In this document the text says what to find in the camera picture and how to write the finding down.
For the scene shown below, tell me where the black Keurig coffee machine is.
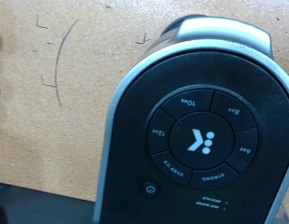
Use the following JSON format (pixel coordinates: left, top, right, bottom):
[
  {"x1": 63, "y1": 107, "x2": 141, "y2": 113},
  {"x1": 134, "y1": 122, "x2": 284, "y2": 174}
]
[{"x1": 92, "y1": 13, "x2": 289, "y2": 224}]

